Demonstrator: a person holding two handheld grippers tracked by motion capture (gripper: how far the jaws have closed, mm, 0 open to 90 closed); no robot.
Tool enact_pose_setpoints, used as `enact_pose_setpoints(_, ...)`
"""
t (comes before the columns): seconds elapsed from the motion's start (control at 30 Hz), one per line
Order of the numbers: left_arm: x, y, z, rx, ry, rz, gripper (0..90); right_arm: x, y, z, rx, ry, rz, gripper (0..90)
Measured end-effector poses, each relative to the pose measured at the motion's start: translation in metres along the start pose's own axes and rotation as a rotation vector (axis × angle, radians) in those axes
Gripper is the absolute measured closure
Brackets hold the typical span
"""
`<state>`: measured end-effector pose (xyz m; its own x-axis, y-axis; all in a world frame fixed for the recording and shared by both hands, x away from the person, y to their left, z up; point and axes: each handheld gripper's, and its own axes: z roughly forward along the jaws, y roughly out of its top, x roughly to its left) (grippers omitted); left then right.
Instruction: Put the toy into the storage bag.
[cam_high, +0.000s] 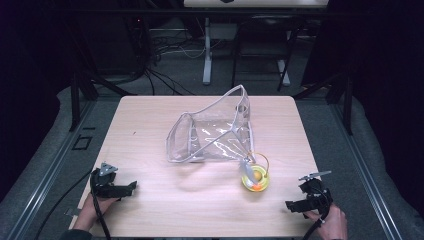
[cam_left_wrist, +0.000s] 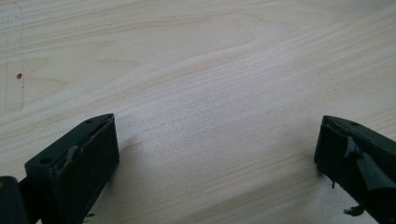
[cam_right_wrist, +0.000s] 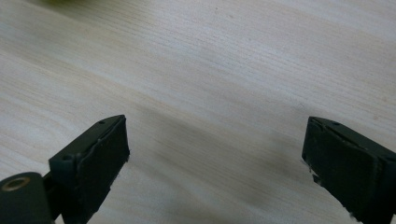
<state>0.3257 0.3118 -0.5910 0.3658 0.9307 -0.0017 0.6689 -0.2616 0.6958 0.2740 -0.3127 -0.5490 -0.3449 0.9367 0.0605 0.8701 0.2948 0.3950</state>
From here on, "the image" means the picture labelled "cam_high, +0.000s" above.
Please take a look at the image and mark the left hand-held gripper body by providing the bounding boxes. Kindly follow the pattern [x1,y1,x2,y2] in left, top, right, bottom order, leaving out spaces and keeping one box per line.
[89,162,122,199]

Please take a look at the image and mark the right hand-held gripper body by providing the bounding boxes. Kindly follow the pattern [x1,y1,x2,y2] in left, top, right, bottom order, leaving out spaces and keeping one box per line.
[297,170,334,215]

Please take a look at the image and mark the person's left hand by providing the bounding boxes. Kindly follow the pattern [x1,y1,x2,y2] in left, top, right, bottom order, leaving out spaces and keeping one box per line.
[73,193,118,232]

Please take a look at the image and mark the person's right hand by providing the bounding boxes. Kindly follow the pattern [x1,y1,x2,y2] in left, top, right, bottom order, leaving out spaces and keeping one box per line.
[304,203,348,240]

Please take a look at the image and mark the transparent plastic zipper bag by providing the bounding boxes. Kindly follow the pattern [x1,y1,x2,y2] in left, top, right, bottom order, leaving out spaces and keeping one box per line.
[165,83,256,165]

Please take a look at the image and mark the black metal stand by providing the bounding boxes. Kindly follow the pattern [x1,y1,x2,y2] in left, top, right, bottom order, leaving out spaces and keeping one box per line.
[292,69,355,136]
[64,13,138,133]

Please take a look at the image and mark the black chair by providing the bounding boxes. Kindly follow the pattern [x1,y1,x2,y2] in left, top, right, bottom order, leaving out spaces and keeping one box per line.
[230,13,303,93]

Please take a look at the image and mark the white desk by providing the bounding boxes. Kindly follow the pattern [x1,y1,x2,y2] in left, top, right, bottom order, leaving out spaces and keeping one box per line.
[182,0,330,87]

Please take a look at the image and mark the black cable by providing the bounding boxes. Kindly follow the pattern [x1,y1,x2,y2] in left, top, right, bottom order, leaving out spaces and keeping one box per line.
[301,217,327,240]
[33,169,94,240]
[91,186,112,240]

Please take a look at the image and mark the bundle of floor cables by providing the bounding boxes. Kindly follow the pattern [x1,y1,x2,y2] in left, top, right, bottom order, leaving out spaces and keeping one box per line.
[143,29,208,97]

